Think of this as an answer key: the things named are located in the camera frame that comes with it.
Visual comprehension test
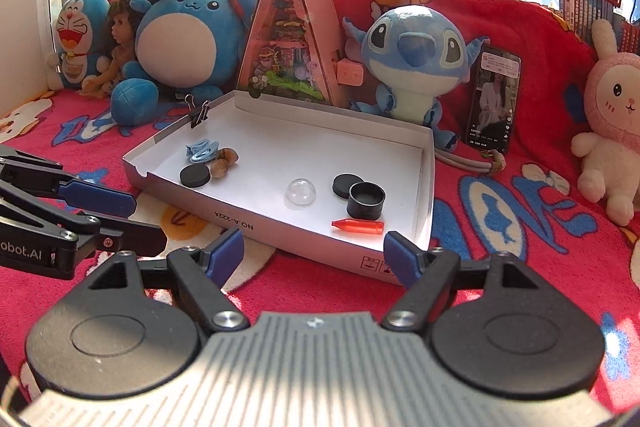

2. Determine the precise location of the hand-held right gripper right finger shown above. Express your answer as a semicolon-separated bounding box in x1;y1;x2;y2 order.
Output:
381;231;543;333

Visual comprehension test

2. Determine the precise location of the plain blue hair clip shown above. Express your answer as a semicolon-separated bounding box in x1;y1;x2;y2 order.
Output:
186;142;213;164

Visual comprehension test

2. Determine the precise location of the pink bunny plush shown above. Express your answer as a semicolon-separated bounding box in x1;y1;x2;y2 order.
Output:
571;18;640;228

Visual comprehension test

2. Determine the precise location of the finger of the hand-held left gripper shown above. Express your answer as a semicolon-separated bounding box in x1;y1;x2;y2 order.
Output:
0;146;137;219
0;184;167;258

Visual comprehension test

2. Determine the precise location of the round blue mouse plush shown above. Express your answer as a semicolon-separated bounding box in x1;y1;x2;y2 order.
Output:
110;0;261;126

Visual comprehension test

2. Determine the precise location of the brown-haired baby doll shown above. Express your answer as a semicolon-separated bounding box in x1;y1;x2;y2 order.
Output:
77;0;146;100

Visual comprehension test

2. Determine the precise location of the small black binder clip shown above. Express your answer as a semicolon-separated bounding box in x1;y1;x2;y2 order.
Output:
184;96;212;129

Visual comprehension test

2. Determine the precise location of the blue alien plush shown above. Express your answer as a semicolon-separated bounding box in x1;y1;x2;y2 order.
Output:
342;4;491;152

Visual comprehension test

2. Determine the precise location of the blue cat robot plush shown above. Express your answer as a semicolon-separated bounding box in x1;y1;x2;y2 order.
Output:
47;0;112;92

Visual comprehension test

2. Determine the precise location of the white cardboard box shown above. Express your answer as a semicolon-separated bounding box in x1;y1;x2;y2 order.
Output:
122;89;436;285

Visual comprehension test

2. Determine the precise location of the large black disc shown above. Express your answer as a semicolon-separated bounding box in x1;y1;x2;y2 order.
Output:
179;164;212;188

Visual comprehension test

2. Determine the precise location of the pink printed blanket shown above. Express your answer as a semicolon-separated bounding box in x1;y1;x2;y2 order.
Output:
0;87;640;413

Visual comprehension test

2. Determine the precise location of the black round cap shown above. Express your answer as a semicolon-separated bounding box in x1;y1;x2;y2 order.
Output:
348;182;386;220

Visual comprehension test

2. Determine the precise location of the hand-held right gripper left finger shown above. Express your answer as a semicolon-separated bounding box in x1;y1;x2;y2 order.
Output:
87;228;251;333

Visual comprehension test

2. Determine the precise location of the small pink box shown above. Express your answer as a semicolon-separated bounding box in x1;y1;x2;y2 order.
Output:
336;59;365;88

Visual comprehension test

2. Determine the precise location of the small black disc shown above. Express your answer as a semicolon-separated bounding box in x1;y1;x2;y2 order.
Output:
331;173;366;198

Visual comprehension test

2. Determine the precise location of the clear plastic dome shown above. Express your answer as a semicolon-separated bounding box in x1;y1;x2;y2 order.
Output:
285;178;318;208

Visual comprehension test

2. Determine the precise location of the black smartphone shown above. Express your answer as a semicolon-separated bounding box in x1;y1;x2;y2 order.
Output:
466;49;522;155

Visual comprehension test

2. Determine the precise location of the orange plastic cone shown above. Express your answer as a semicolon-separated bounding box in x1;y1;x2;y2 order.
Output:
331;218;386;237

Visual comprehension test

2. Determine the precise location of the pink triangular dollhouse box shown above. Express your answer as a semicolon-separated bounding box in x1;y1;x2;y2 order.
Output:
234;0;381;110

